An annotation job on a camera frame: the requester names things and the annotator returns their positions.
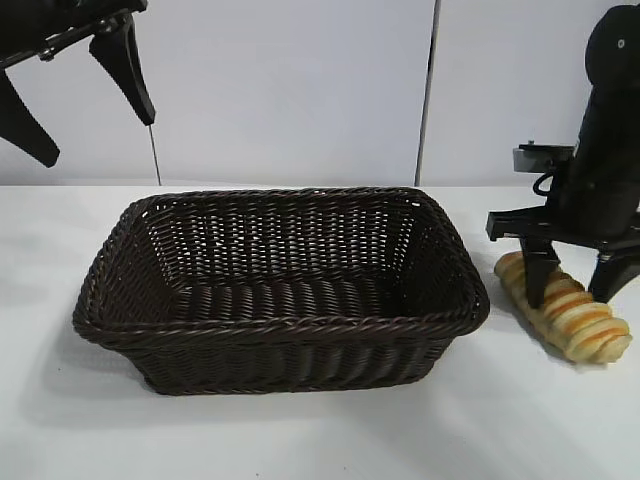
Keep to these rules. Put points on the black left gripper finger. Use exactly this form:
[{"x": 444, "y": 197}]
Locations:
[
  {"x": 22, "y": 120},
  {"x": 125, "y": 65}
]

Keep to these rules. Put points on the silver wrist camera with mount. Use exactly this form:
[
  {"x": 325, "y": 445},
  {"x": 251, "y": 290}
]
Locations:
[{"x": 537, "y": 157}]

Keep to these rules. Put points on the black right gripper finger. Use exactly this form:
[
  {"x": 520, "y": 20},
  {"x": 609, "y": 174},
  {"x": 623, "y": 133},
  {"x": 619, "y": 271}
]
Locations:
[
  {"x": 537, "y": 270},
  {"x": 612, "y": 280}
]

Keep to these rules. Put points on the long striped bread loaf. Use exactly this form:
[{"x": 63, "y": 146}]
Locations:
[{"x": 585, "y": 325}]

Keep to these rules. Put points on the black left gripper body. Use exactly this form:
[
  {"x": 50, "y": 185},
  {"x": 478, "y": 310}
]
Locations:
[{"x": 45, "y": 25}]

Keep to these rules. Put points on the dark brown wicker basket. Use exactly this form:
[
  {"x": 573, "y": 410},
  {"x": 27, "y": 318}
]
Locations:
[{"x": 280, "y": 330}]

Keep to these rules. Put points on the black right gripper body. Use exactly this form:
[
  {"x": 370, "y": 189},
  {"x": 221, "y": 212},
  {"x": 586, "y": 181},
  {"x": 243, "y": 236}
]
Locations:
[{"x": 595, "y": 200}]

